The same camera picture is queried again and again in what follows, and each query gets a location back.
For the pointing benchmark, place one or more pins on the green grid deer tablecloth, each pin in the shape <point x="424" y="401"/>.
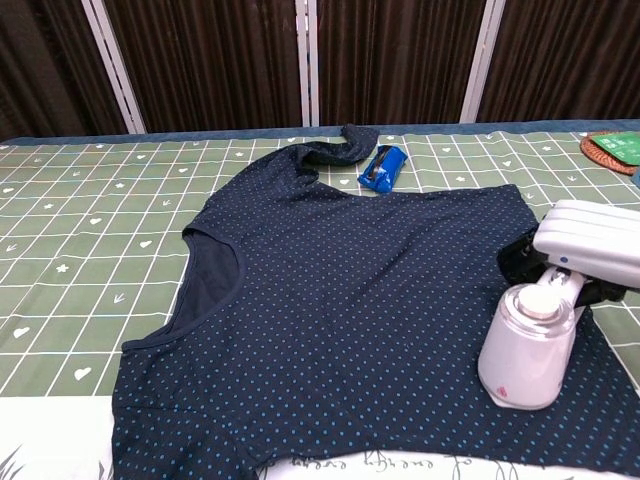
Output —
<point x="100" y="200"/>

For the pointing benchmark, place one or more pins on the light blue small box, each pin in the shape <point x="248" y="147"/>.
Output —
<point x="637" y="179"/>

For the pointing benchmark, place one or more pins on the green packet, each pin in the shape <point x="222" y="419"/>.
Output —
<point x="622" y="147"/>

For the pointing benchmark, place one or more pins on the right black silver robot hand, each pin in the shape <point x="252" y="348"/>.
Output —
<point x="590" y="245"/>

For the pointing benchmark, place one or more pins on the white partition post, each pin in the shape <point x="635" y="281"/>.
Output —
<point x="115" y="70"/>
<point x="482" y="60"/>
<point x="306" y="65"/>

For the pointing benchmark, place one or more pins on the dark blue dotted shirt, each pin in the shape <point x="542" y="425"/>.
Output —
<point x="325" y="325"/>

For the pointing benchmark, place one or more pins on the blue snack wrapper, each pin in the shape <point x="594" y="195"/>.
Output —
<point x="382" y="167"/>

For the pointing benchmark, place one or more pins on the dark brown curtain panel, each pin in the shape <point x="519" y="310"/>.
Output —
<point x="45" y="65"/>
<point x="210" y="65"/>
<point x="570" y="60"/>
<point x="395" y="60"/>

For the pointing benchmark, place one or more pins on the white handheld steamer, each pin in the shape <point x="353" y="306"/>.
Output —
<point x="520" y="360"/>

